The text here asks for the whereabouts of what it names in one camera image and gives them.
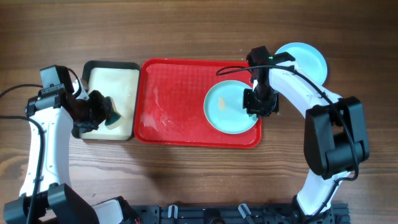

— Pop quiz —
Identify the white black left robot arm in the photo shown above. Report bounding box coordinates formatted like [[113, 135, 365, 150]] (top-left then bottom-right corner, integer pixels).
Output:
[[4, 89, 124, 223]]

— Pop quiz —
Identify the mint green round plate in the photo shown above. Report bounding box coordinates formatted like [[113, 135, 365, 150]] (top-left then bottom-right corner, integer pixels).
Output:
[[203, 80, 258, 134]]

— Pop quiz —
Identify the green yellow sponge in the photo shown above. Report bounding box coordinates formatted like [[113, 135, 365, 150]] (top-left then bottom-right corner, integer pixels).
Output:
[[105, 96, 124, 130]]

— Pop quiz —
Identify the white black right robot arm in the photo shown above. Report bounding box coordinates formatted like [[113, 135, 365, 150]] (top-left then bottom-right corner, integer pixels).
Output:
[[243, 47, 369, 223]]

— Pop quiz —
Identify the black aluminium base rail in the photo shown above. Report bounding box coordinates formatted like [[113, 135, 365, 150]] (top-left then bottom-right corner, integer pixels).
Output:
[[124, 202, 351, 224]]

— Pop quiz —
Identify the red plastic tray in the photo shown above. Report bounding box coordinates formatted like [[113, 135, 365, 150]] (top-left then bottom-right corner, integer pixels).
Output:
[[133, 58, 262, 149]]

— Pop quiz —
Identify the light blue round plate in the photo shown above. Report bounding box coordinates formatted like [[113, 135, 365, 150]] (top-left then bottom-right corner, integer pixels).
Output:
[[275, 42, 328, 85]]

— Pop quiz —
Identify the black water basin tray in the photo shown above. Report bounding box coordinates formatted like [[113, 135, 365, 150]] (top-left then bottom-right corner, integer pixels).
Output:
[[72, 60, 140, 141]]

